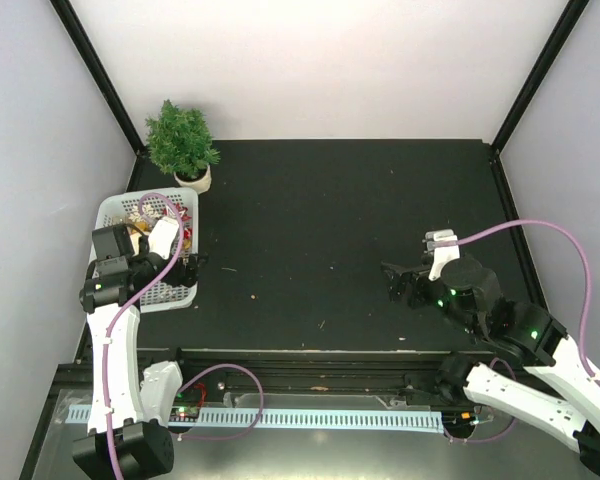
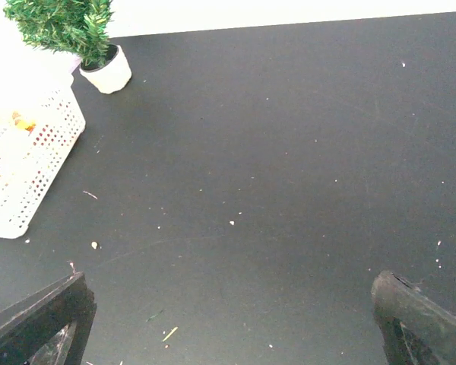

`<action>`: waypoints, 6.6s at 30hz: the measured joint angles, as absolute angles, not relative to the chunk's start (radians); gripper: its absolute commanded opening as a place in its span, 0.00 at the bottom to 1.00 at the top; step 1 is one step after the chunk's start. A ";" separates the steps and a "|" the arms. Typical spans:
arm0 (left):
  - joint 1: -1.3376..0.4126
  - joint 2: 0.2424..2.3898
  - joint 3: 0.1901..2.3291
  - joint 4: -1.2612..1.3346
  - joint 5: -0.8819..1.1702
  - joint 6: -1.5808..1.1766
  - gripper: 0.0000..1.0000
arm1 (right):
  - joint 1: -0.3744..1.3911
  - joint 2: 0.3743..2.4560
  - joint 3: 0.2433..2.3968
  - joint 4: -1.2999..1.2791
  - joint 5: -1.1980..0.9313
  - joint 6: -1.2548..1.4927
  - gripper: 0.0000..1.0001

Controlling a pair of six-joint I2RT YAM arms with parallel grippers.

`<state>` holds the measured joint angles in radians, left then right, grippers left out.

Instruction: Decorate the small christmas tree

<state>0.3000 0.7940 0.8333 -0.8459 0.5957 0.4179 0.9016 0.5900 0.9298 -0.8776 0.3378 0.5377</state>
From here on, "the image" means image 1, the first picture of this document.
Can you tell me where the small green christmas tree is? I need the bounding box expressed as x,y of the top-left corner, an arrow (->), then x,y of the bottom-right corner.
146,99 -> 220,194

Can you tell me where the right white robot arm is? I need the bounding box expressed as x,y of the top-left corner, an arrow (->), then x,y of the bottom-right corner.
381,256 -> 600,477

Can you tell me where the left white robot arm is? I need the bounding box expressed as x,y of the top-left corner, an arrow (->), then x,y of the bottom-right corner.
72,218 -> 199,479

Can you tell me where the white plastic basket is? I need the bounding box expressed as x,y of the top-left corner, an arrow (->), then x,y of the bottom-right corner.
94,187 -> 199,313

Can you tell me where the silver red star ornament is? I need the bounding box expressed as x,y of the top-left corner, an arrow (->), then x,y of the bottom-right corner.
170,203 -> 193,225

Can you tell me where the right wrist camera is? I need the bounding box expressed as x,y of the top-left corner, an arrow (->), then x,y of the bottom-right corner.
423,229 -> 460,282

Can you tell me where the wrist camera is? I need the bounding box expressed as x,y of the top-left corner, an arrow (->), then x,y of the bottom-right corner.
423,229 -> 460,282
148,216 -> 181,260

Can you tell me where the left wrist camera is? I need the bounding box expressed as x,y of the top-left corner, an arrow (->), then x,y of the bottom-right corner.
148,216 -> 181,260

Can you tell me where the light blue cable duct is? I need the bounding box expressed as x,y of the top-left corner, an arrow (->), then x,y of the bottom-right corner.
67,403 -> 445,435

